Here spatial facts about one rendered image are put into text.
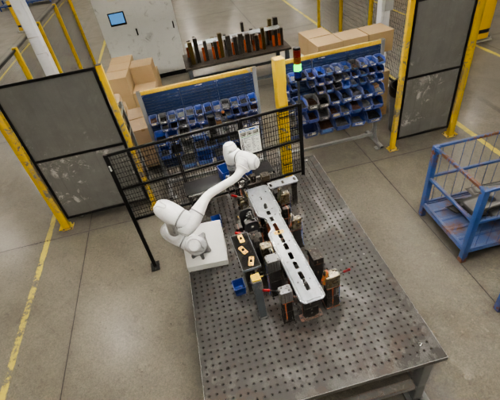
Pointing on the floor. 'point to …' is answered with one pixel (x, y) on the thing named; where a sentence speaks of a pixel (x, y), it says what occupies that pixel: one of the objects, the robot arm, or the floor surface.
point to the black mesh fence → (203, 165)
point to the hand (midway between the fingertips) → (237, 190)
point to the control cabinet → (142, 32)
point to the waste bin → (392, 101)
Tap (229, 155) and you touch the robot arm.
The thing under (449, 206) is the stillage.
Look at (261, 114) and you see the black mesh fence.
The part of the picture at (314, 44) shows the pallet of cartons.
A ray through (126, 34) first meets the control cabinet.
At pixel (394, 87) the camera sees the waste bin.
